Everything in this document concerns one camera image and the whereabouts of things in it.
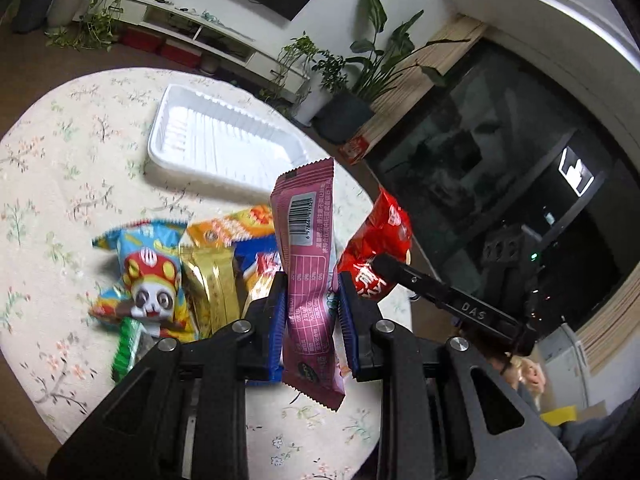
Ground gold foil snack packet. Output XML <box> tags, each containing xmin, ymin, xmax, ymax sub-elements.
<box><xmin>180</xmin><ymin>246</ymin><xmax>241</xmax><ymax>338</ymax></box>

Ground red snack bag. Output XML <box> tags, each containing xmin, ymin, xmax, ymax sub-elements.
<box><xmin>336</xmin><ymin>186</ymin><xmax>413</xmax><ymax>301</ymax></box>

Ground blue Oreo snack pack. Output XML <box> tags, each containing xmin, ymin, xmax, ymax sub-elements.
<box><xmin>233</xmin><ymin>234</ymin><xmax>282</xmax><ymax>318</ymax></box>

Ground pink snack bar wrapper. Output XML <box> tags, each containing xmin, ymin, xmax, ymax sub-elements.
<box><xmin>270</xmin><ymin>158</ymin><xmax>345</xmax><ymax>411</ymax></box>

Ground blue panda snack packet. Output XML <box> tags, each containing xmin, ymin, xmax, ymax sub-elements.
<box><xmin>89</xmin><ymin>219</ymin><xmax>198</xmax><ymax>342</ymax></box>

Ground green snack packet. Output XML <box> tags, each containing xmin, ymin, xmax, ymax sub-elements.
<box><xmin>112</xmin><ymin>318</ymin><xmax>155</xmax><ymax>382</ymax></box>

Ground orange long snack bar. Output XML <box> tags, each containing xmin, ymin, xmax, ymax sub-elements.
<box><xmin>186</xmin><ymin>204</ymin><xmax>274</xmax><ymax>247</ymax></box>

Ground person's right hand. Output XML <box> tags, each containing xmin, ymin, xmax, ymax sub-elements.
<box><xmin>488</xmin><ymin>356</ymin><xmax>547</xmax><ymax>402</ymax></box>

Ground red gift box on floor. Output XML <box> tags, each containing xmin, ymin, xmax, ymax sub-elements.
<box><xmin>338</xmin><ymin>134</ymin><xmax>370</xmax><ymax>165</ymax></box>

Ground large plant in dark pot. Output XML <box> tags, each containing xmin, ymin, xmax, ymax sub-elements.
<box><xmin>312</xmin><ymin>0</ymin><xmax>444</xmax><ymax>145</ymax></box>

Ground white plastic tray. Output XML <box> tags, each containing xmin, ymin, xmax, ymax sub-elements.
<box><xmin>148</xmin><ymin>84</ymin><xmax>309</xmax><ymax>196</ymax></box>

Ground trailing plant in white pot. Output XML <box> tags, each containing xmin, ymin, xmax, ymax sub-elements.
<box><xmin>258</xmin><ymin>32</ymin><xmax>348</xmax><ymax>127</ymax></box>

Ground red storage box right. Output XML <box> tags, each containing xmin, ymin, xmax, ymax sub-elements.
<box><xmin>160</xmin><ymin>39</ymin><xmax>202</xmax><ymax>68</ymax></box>

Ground red storage box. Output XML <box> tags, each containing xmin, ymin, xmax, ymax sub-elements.
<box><xmin>160</xmin><ymin>39</ymin><xmax>202</xmax><ymax>68</ymax></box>
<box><xmin>119</xmin><ymin>27</ymin><xmax>165</xmax><ymax>53</ymax></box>

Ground white TV console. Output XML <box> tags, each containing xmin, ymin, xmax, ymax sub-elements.
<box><xmin>74</xmin><ymin>0</ymin><xmax>312</xmax><ymax>99</ymax></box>

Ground red storage box left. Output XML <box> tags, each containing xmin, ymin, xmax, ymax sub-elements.
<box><xmin>119</xmin><ymin>27</ymin><xmax>165</xmax><ymax>53</ymax></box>

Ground left plant in white pot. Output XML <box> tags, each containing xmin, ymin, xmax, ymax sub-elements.
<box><xmin>44</xmin><ymin>0</ymin><xmax>124</xmax><ymax>51</ymax></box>

